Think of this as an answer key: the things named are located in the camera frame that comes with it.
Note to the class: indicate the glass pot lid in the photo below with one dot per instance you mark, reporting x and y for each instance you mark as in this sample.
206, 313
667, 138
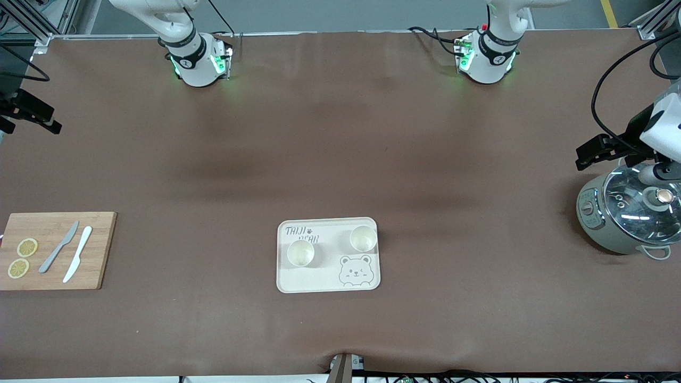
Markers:
628, 213

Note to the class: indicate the grey plastic knife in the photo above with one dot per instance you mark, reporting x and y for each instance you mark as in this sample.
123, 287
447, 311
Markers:
58, 248

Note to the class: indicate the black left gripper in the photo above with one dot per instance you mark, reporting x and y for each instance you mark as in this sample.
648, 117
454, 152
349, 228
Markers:
630, 136

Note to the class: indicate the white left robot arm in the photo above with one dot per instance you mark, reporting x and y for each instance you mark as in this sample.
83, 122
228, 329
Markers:
487, 66

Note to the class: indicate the white plastic knife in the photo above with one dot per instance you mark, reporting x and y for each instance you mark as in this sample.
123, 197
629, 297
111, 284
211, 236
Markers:
80, 250

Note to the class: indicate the grey-green electric pot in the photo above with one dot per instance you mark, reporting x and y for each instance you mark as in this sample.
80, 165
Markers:
596, 229

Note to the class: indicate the lemon slice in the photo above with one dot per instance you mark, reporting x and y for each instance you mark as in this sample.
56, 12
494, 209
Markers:
18, 268
27, 247

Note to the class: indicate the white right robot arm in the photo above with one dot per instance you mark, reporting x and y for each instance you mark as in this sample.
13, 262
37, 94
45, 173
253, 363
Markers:
194, 69

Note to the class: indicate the white plastic cup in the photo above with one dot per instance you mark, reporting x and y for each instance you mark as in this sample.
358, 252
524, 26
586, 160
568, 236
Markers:
364, 239
300, 253

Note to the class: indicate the aluminium frame post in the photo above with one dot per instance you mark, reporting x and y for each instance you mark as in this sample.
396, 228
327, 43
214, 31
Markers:
43, 40
646, 29

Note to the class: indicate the cream bear print tray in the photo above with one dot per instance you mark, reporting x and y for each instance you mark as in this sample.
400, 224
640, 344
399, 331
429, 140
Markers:
324, 276

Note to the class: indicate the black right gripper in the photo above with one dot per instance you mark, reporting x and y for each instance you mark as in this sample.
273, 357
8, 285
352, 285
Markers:
15, 105

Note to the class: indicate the wooden cutting board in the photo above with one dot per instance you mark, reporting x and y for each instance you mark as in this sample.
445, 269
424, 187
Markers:
53, 276

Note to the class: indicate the brown table mat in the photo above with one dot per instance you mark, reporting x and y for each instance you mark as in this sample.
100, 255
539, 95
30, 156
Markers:
340, 133

